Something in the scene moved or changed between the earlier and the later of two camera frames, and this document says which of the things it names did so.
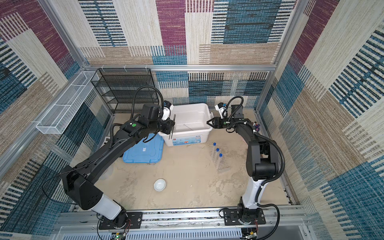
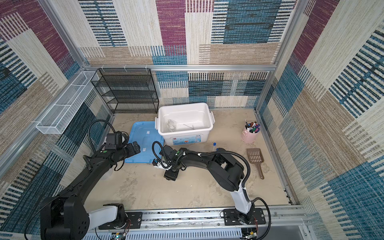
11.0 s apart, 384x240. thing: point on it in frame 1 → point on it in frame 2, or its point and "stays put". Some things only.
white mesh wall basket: [61, 115] stays put
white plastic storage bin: [191, 127] stays put
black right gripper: [217, 122] → [170, 175]
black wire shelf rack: [126, 90] stays put
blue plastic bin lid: [150, 152] stays put
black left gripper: [169, 124] → [131, 151]
